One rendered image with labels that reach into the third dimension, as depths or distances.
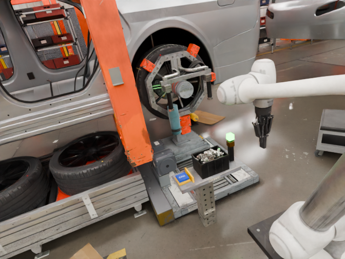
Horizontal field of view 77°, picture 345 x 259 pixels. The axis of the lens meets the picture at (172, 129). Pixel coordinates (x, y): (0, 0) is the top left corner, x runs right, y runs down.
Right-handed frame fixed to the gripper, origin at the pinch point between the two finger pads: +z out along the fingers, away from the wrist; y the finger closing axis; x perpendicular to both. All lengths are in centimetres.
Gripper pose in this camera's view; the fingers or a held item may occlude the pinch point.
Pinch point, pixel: (263, 141)
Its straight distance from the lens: 122.3
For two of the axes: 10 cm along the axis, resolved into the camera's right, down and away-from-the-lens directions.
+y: 8.7, -3.5, 3.5
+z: 1.8, 8.8, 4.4
